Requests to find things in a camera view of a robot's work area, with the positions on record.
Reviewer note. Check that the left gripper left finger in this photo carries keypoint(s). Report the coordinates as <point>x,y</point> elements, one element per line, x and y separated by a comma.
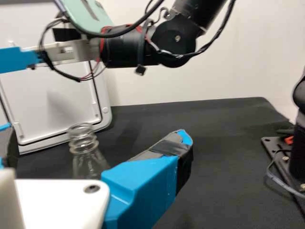
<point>8,148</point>

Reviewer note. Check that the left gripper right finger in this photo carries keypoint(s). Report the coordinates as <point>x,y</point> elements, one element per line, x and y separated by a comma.
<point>143,186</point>

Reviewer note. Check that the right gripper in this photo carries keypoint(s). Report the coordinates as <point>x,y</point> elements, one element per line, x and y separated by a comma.
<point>76,51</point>

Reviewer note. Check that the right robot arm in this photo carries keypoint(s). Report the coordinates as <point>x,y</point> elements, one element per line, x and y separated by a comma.
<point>124,52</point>

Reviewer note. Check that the incubator door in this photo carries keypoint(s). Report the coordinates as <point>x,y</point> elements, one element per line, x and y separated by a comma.
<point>59,102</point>

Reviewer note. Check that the clear flask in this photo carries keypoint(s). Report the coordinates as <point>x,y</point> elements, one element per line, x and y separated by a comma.
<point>83,152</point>

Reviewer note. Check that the right wrist camera phone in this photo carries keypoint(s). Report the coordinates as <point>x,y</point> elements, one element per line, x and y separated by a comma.
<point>83,14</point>

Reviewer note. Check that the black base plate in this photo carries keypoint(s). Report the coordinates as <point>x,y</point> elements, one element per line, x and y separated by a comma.
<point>276,148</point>

